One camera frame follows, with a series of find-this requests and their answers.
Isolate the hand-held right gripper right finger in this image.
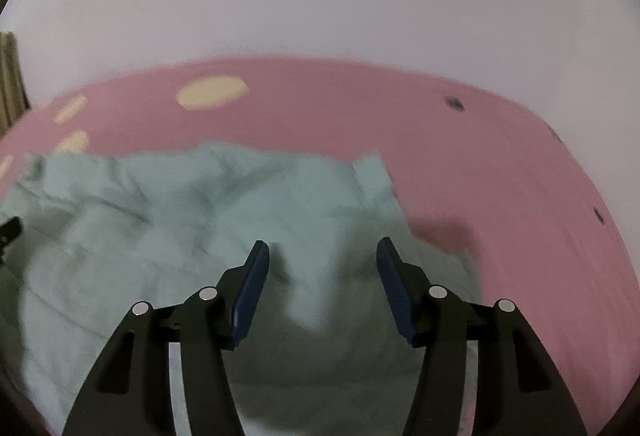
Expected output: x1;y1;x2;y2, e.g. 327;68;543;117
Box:
376;237;588;436

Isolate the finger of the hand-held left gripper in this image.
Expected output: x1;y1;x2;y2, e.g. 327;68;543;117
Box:
0;216;24;263

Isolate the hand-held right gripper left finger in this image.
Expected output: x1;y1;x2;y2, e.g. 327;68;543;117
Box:
62;240;271;436

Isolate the light blue puffer jacket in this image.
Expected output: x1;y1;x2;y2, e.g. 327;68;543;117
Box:
0;143;483;436

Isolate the striped headboard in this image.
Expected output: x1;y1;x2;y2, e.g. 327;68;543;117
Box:
0;31;32;137

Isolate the pink dotted bedspread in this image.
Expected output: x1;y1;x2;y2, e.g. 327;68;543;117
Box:
0;56;633;436

